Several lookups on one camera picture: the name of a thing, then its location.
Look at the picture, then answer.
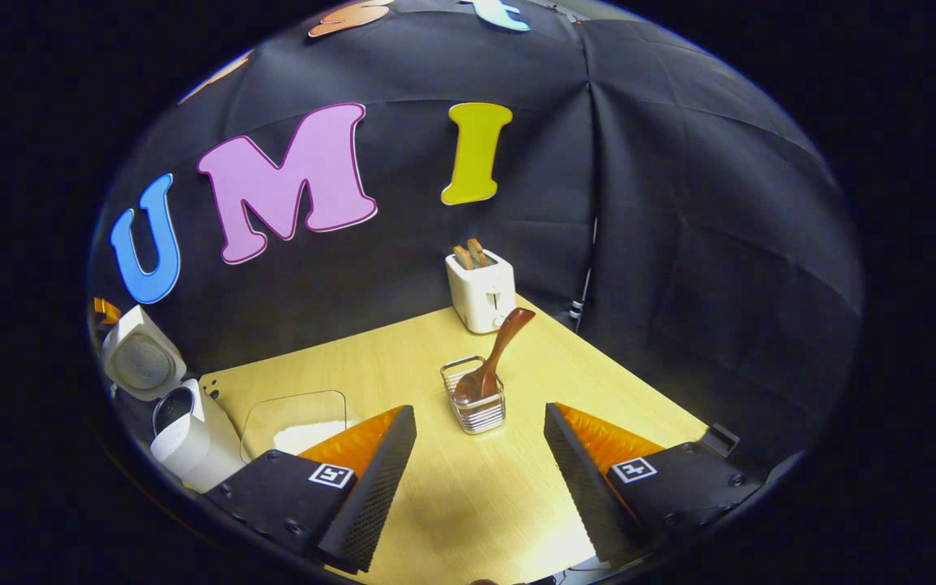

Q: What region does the clear plastic box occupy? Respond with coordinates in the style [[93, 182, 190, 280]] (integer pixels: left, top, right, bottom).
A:
[[240, 390, 360, 465]]

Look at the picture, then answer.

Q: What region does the white toaster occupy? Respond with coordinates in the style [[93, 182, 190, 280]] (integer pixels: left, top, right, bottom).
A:
[[445, 248, 518, 336]]

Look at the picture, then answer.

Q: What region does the black backdrop cloth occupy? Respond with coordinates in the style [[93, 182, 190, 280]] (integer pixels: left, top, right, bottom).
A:
[[88, 0, 865, 480]]

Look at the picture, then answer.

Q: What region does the white rice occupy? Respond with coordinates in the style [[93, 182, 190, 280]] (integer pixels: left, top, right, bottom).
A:
[[273, 419, 356, 457]]

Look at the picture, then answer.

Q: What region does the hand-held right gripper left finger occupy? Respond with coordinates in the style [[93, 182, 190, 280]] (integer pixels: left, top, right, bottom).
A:
[[206, 405, 418, 574]]

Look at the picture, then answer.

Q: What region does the white rice cooker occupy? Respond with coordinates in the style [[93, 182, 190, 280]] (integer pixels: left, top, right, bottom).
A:
[[101, 305, 246, 495]]

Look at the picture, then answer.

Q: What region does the white wall cable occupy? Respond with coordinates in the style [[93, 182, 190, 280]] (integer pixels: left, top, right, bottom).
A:
[[570, 215, 600, 323]]

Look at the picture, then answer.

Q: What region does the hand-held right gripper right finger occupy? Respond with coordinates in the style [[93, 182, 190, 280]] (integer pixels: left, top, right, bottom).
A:
[[544, 402, 764, 570]]

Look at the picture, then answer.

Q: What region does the dark wooden spoon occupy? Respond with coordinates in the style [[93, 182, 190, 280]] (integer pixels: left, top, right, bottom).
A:
[[453, 307, 536, 406]]

